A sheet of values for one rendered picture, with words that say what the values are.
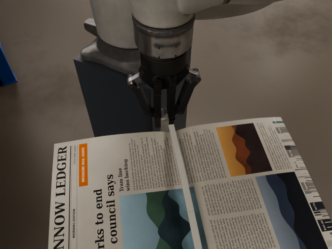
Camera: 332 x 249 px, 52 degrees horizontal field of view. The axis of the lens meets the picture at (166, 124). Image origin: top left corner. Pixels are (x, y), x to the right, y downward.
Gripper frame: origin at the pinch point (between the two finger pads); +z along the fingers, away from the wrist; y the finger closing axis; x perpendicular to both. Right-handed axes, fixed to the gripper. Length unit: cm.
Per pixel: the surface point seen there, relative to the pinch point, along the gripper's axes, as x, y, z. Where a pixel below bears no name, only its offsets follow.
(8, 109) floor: 100, -79, 96
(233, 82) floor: 104, 58, 96
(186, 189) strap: -20.9, 0.4, -11.5
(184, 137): -10.8, 1.8, -10.0
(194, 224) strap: -25.9, 0.5, -11.5
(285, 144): -14.4, 17.4, -10.1
